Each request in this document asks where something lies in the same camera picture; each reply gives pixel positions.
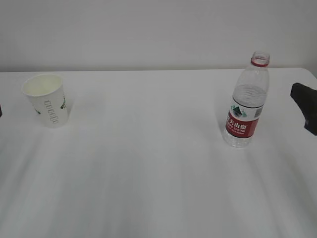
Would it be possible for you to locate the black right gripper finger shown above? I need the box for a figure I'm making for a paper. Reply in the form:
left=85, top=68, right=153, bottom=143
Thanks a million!
left=290, top=83, right=317, bottom=135

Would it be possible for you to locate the white paper cup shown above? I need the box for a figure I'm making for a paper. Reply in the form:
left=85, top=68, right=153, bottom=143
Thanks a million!
left=22, top=74, right=68, bottom=128

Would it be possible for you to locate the clear red-label water bottle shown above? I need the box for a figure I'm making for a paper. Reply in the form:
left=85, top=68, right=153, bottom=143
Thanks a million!
left=223, top=51, right=270, bottom=148

